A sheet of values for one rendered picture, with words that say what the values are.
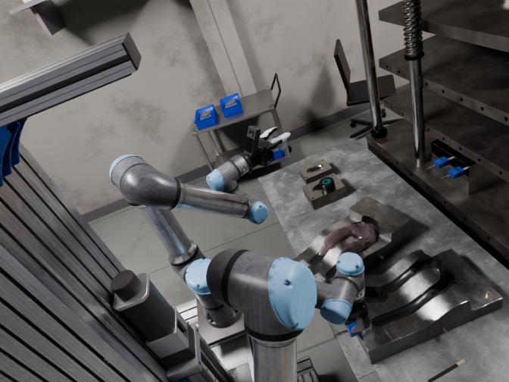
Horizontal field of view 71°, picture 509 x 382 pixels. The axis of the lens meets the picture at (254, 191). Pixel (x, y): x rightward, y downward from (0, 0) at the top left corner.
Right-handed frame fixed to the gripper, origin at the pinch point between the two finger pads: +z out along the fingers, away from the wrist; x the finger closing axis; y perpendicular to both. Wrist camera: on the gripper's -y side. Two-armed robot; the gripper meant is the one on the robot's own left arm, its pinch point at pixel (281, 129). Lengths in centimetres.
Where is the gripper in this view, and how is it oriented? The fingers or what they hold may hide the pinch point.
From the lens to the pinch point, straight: 140.3
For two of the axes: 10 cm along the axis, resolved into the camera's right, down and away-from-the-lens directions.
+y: 2.3, 7.1, 6.7
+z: 7.5, -5.7, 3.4
